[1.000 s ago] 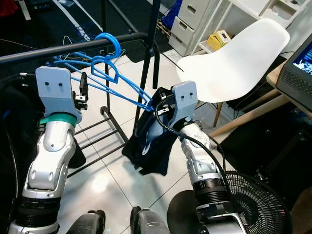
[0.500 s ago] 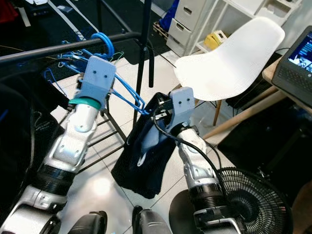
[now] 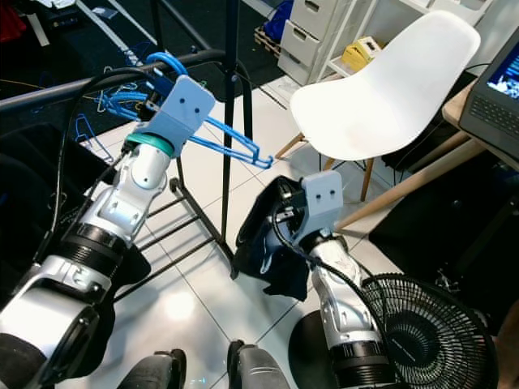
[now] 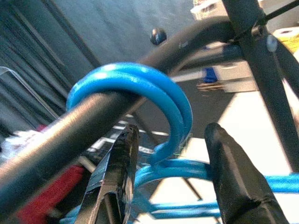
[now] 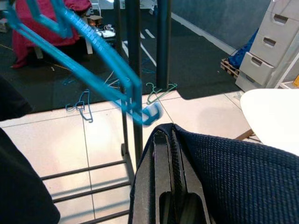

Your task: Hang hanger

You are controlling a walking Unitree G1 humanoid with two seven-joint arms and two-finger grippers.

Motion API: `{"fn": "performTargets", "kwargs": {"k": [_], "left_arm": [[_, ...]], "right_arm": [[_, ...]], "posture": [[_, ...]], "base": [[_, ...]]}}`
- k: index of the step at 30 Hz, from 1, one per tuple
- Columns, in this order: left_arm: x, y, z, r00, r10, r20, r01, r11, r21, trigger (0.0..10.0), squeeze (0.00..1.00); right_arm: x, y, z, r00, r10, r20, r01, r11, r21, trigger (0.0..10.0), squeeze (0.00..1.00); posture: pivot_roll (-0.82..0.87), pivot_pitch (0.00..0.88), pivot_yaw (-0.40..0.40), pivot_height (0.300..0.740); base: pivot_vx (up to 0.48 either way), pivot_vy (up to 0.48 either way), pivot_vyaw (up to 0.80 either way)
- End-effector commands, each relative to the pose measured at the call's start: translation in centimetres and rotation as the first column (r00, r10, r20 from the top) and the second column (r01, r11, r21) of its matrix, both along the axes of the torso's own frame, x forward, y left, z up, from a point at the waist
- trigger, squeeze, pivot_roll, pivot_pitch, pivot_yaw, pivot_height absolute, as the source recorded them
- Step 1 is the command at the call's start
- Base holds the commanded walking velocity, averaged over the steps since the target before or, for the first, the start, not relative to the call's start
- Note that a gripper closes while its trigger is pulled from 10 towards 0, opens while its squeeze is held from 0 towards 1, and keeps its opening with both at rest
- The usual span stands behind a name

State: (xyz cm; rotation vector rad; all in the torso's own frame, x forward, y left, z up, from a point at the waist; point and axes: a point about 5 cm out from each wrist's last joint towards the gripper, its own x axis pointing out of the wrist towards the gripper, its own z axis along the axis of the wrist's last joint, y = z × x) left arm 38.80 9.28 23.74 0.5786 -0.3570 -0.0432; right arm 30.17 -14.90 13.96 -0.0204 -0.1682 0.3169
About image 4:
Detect white slotted plastic basket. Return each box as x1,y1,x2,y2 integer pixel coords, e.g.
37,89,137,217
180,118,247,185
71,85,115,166
190,0,225,21

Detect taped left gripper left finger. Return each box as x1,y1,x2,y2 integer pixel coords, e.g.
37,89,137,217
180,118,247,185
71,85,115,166
74,123,140,224

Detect blue plastic hanger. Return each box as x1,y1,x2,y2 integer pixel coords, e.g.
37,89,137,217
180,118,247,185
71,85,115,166
67,62,299,220
66,70,299,220

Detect dark grey curtain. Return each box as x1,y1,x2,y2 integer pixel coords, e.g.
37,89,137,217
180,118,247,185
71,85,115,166
0,0,225,131

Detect black metal clothes rack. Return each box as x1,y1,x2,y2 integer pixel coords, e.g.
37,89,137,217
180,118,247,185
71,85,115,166
0,0,299,220

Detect red shirt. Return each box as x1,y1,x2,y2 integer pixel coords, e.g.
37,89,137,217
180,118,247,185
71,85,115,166
16,163,87,224

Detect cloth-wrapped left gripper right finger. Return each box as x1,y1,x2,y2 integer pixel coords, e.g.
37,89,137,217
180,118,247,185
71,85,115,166
204,123,290,224

